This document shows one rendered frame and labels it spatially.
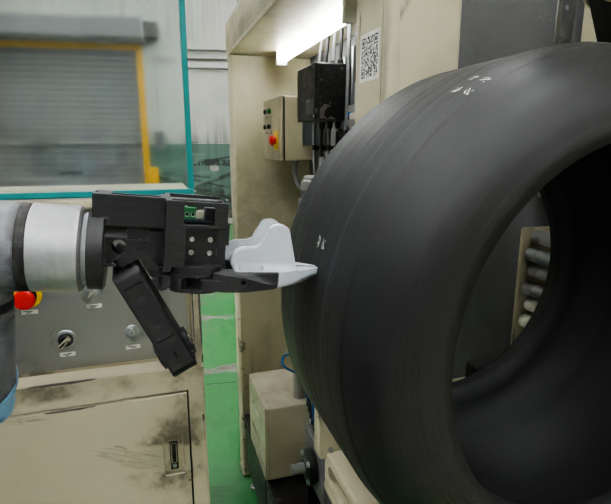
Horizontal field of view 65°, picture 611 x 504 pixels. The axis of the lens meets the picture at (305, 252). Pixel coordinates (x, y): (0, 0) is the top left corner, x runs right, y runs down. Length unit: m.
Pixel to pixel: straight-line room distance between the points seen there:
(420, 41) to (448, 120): 0.39
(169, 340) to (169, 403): 0.68
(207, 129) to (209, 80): 0.88
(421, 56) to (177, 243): 0.53
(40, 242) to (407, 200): 0.30
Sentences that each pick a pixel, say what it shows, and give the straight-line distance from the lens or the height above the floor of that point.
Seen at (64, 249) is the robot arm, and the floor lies 1.29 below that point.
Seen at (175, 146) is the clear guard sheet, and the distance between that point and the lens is 1.03.
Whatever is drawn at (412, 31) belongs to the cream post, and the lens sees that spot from 0.82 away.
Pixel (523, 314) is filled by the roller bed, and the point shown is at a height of 1.01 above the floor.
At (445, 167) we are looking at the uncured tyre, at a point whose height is 1.35.
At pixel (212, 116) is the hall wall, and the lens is 9.49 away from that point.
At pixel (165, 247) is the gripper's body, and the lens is 0.42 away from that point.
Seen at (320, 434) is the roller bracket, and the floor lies 0.90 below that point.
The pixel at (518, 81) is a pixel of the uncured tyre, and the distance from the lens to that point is 0.48.
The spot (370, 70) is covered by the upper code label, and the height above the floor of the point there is 1.49.
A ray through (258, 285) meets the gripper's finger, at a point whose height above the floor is 1.25.
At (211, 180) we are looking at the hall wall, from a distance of 9.42.
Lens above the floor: 1.37
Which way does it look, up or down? 12 degrees down
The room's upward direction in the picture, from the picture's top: straight up
